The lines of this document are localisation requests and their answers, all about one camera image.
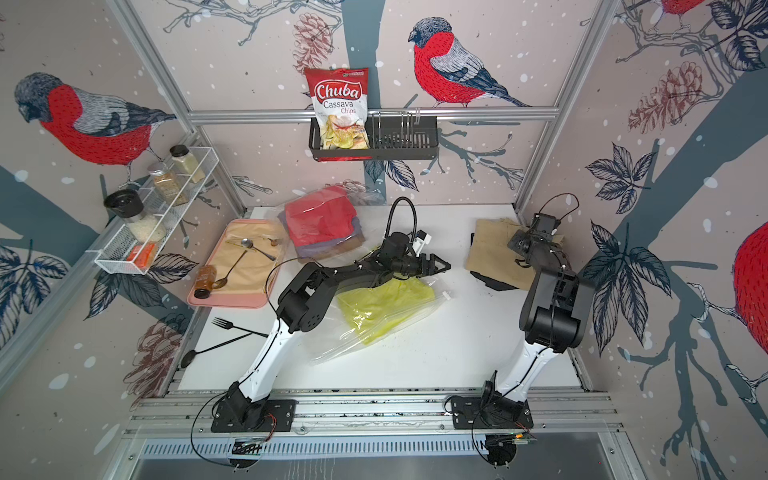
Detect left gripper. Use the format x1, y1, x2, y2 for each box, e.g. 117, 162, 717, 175
391, 255, 451, 279

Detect tan garment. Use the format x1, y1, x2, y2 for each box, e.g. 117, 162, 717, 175
465, 218, 535, 290

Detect black trousers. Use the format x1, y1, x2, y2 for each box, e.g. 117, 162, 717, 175
465, 233, 518, 292

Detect clear plastic vacuum bag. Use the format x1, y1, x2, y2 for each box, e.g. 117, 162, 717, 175
274, 185, 451, 362

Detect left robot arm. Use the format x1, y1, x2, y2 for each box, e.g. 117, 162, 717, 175
214, 232, 451, 431

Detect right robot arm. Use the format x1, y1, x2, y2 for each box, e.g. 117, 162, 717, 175
483, 213, 595, 421

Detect Chuba cassava chips bag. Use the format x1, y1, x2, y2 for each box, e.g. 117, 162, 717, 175
304, 68, 369, 150

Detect yellow green garment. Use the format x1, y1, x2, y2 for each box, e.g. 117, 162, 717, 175
337, 278, 439, 345

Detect red folded garment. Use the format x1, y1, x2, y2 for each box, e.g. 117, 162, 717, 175
284, 186, 357, 247

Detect pink tray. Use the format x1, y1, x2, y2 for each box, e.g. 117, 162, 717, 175
187, 219, 288, 309

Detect tan cloth on tray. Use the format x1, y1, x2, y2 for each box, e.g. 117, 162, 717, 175
206, 220, 288, 295

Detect metal spoon on tray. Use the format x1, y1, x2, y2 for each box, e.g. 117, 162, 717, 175
240, 238, 276, 261

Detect brown spoon on tray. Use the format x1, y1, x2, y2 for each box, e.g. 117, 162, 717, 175
212, 251, 247, 290

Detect black plastic fork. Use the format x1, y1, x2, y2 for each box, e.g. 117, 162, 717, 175
212, 317, 269, 338

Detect amber bottle on tray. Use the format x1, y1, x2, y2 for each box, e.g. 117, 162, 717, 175
192, 265, 217, 299

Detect spice jar rear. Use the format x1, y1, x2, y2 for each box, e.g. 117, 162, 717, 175
170, 145, 206, 184

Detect black plastic spoon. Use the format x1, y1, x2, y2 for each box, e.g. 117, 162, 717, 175
180, 333, 250, 369

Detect spice jar middle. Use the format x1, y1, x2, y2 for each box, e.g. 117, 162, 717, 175
148, 162, 188, 207

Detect small orange box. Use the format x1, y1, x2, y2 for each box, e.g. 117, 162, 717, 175
126, 243, 158, 270

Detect black lid spice jar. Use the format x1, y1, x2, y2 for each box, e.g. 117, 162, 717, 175
103, 189, 167, 244

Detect black wire basket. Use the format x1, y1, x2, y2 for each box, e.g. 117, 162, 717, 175
308, 114, 439, 162

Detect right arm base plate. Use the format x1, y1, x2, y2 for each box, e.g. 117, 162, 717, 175
444, 395, 534, 430

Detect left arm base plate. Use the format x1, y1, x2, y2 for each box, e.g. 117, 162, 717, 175
211, 398, 298, 433

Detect white wire shelf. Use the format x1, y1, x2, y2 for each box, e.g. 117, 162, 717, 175
95, 146, 219, 275

